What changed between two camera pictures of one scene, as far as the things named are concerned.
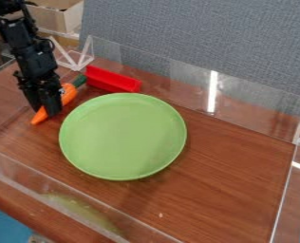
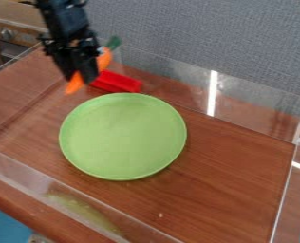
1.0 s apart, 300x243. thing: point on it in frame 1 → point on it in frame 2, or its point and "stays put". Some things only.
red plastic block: x=104 y=79 stays put
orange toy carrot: x=67 y=95 → x=101 y=63
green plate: x=121 y=137 stays put
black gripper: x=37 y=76 → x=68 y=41
